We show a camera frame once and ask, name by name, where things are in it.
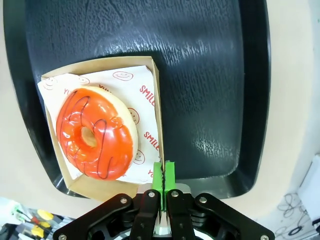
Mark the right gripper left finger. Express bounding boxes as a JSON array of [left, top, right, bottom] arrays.
[[52, 161, 165, 240]]

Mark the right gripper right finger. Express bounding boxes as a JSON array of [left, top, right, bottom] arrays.
[[163, 160, 276, 240]]

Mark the red glazed donut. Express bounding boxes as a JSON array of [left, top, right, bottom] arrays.
[[55, 86, 139, 181]]

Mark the white printed paper liner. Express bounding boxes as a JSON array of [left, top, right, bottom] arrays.
[[36, 65, 161, 185]]

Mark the brown cardboard donut box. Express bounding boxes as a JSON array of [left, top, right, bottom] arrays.
[[39, 55, 166, 203]]

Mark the thin black cable bundle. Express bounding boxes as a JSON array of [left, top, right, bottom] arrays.
[[276, 193, 312, 237]]

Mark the large black handled tray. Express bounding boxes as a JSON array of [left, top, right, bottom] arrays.
[[2, 0, 272, 200]]

